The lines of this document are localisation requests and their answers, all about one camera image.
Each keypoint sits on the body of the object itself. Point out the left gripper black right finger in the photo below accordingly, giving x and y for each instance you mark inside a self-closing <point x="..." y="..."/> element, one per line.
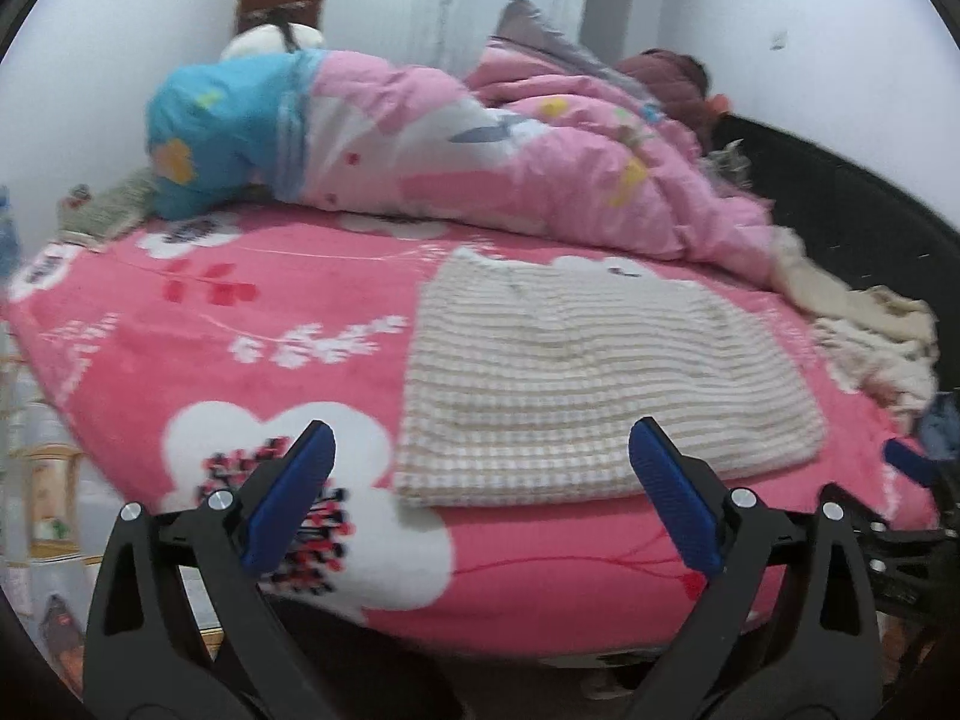
<point x="821" y="658"/>

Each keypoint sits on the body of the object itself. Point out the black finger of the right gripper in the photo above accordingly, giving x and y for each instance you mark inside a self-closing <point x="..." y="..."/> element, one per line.
<point x="909" y="463"/>

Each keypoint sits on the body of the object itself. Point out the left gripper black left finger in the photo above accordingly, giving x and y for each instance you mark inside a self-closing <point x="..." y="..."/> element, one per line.
<point x="144" y="653"/>

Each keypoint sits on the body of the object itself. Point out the beige white houndstooth sweater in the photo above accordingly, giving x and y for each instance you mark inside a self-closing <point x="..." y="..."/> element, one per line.
<point x="524" y="381"/>

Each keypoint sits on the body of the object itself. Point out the fluffy cream towel garment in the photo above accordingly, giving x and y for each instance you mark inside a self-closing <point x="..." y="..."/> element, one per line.
<point x="898" y="375"/>

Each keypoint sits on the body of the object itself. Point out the grey patterned floor mat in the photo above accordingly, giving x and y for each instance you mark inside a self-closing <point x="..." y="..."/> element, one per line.
<point x="57" y="513"/>

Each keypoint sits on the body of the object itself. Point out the cream beige garment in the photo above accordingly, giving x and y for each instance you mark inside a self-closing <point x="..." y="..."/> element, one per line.
<point x="817" y="293"/>

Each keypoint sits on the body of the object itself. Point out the black bed headboard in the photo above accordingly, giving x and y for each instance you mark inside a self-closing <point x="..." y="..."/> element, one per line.
<point x="856" y="225"/>

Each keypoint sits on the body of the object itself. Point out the grey green knitted cloth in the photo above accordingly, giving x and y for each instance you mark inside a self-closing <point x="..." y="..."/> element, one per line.
<point x="92" y="218"/>

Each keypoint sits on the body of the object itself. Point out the maroon padded jacket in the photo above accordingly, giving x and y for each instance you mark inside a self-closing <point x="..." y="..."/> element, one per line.
<point x="681" y="84"/>

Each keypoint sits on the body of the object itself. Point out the blue patterned pillow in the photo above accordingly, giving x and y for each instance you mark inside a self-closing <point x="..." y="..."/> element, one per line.
<point x="213" y="130"/>

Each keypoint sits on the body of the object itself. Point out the pink cartoon quilt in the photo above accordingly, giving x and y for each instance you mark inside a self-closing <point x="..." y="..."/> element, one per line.
<point x="521" y="146"/>

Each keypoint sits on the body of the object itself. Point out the white black plush toy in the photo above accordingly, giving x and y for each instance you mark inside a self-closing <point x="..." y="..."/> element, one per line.
<point x="270" y="38"/>

